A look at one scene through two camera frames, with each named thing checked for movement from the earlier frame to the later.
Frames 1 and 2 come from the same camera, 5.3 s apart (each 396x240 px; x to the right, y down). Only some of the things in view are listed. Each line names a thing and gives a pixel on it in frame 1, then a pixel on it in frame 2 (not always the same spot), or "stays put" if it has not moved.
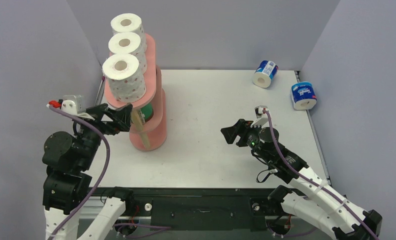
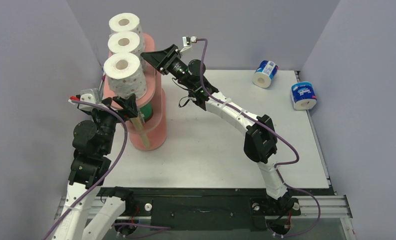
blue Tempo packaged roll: [303, 96] stays put
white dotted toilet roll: [126, 82] stays put
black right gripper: [245, 134] → [169, 61]
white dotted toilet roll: [128, 22] stays put
